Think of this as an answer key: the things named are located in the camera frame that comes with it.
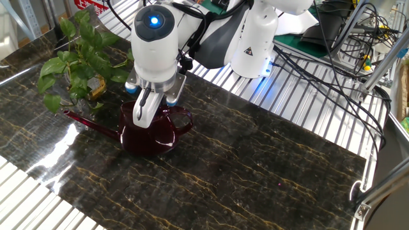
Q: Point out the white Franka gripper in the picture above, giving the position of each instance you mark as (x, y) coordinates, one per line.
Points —
(145, 111)

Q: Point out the dark red watering can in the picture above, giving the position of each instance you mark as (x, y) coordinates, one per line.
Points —
(150, 137)

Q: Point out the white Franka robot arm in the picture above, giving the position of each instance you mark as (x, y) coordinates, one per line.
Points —
(156, 54)

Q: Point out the yellow plant pot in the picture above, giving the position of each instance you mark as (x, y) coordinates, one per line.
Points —
(97, 87)

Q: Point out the green leafy plant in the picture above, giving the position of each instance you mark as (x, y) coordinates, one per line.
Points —
(86, 64)

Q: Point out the black marble pattern mat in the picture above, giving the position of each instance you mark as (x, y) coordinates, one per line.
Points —
(223, 175)

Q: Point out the red white sign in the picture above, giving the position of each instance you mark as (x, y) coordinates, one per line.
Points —
(92, 4)

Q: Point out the green cutting mat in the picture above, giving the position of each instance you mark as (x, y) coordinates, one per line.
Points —
(297, 46)

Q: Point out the white plastic sheet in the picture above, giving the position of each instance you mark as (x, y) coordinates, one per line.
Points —
(297, 25)

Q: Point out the black pouch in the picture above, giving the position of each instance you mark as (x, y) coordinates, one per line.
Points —
(322, 28)

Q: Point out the grey metal pole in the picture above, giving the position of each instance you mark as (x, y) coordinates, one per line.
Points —
(348, 28)

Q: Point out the slanted aluminium profile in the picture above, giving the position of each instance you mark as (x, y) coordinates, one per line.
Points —
(383, 64)

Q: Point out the silver wrist camera blue caps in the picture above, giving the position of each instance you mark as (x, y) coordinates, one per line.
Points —
(175, 89)

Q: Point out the grey metal shelf bracket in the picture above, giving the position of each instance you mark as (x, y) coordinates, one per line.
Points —
(27, 16)

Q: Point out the aluminium profile with bracket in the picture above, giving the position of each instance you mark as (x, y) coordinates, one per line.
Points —
(383, 188)

